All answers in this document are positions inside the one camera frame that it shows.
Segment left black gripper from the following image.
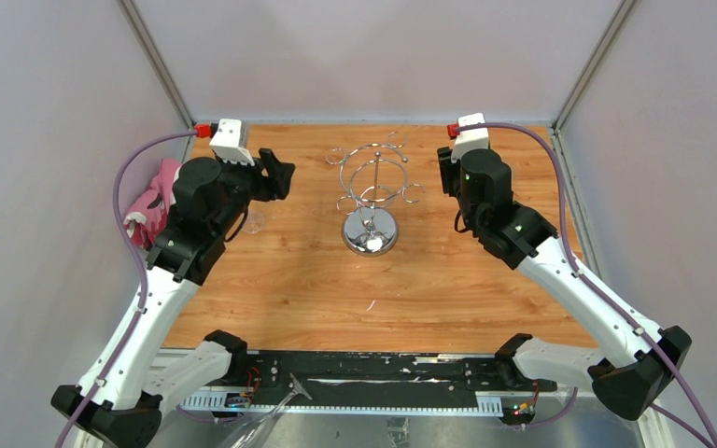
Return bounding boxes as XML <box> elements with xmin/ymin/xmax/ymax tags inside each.
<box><xmin>212</xmin><ymin>147</ymin><xmax>294</xmax><ymax>236</ymax></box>

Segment purple cable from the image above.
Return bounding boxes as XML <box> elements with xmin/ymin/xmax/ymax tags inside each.
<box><xmin>445</xmin><ymin>121</ymin><xmax>717</xmax><ymax>448</ymax></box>
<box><xmin>53</xmin><ymin>122</ymin><xmax>215</xmax><ymax>448</ymax></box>

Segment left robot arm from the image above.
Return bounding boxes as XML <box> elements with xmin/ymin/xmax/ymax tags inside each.
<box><xmin>51</xmin><ymin>148</ymin><xmax>296</xmax><ymax>447</ymax></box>

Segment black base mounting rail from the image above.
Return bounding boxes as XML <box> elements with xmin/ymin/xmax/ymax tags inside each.
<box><xmin>180</xmin><ymin>350</ymin><xmax>558</xmax><ymax>417</ymax></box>

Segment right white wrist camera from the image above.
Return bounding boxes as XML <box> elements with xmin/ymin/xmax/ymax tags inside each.
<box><xmin>450</xmin><ymin>112</ymin><xmax>489</xmax><ymax>163</ymax></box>

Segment right aluminium frame post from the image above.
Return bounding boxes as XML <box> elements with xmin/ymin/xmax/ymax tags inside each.
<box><xmin>552</xmin><ymin>0</ymin><xmax>640</xmax><ymax>132</ymax></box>

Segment aluminium frame post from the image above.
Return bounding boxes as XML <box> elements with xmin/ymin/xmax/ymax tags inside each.
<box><xmin>552</xmin><ymin>0</ymin><xmax>640</xmax><ymax>132</ymax></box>
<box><xmin>116</xmin><ymin>0</ymin><xmax>194</xmax><ymax>125</ymax></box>

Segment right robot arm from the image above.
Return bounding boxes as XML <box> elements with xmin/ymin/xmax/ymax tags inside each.
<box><xmin>437</xmin><ymin>147</ymin><xmax>693</xmax><ymax>421</ymax></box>

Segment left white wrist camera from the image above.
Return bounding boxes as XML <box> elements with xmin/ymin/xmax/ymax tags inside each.
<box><xmin>209</xmin><ymin>119</ymin><xmax>255</xmax><ymax>166</ymax></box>

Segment pink camouflage cloth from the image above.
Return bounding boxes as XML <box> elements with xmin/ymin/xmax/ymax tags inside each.
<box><xmin>123</xmin><ymin>159</ymin><xmax>182</xmax><ymax>251</ymax></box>

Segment left aluminium frame post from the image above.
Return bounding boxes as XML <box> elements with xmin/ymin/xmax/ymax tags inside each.
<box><xmin>116</xmin><ymin>0</ymin><xmax>194</xmax><ymax>125</ymax></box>

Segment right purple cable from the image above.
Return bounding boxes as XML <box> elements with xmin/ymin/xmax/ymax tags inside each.
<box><xmin>445</xmin><ymin>121</ymin><xmax>717</xmax><ymax>448</ymax></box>

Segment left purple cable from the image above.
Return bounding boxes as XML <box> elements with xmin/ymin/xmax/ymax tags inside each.
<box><xmin>53</xmin><ymin>122</ymin><xmax>215</xmax><ymax>448</ymax></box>

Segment chrome wine glass rack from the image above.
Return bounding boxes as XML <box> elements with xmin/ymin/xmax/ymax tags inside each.
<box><xmin>325</xmin><ymin>131</ymin><xmax>426</xmax><ymax>258</ymax></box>

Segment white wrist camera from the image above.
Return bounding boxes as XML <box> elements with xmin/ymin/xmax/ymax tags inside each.
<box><xmin>450</xmin><ymin>112</ymin><xmax>489</xmax><ymax>163</ymax></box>
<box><xmin>209</xmin><ymin>119</ymin><xmax>255</xmax><ymax>166</ymax></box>

